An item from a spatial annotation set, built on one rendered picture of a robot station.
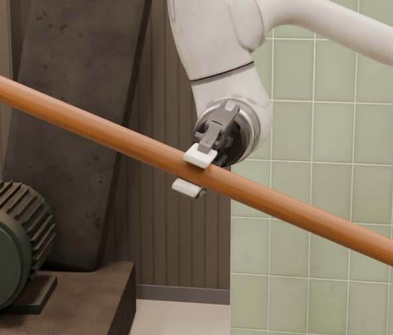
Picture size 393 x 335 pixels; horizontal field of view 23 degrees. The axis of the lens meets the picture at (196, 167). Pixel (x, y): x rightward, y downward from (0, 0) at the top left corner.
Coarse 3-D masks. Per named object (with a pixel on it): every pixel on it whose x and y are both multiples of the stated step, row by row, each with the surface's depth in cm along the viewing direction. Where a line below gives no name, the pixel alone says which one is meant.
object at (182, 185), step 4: (176, 180) 115; (180, 180) 116; (184, 180) 116; (176, 184) 114; (180, 184) 114; (184, 184) 115; (188, 184) 115; (192, 184) 116; (176, 188) 114; (180, 188) 114; (184, 188) 114; (188, 188) 114; (192, 188) 114; (196, 188) 115; (200, 188) 116; (184, 192) 114; (188, 192) 114; (192, 192) 114; (196, 192) 114; (192, 196) 114
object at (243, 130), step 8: (240, 120) 133; (200, 128) 132; (232, 128) 131; (240, 128) 131; (224, 136) 127; (232, 136) 132; (240, 136) 131; (248, 136) 134; (232, 144) 132; (240, 144) 132; (224, 152) 132; (232, 152) 132; (240, 152) 132; (216, 160) 128; (232, 160) 132
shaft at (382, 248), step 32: (0, 96) 118; (32, 96) 117; (64, 128) 117; (96, 128) 116; (160, 160) 115; (224, 192) 115; (256, 192) 114; (320, 224) 113; (352, 224) 113; (384, 256) 112
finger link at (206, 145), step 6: (210, 126) 119; (216, 126) 119; (210, 132) 119; (216, 132) 119; (204, 138) 118; (210, 138) 119; (216, 138) 119; (198, 144) 116; (204, 144) 116; (210, 144) 116; (198, 150) 116; (204, 150) 116; (210, 150) 118
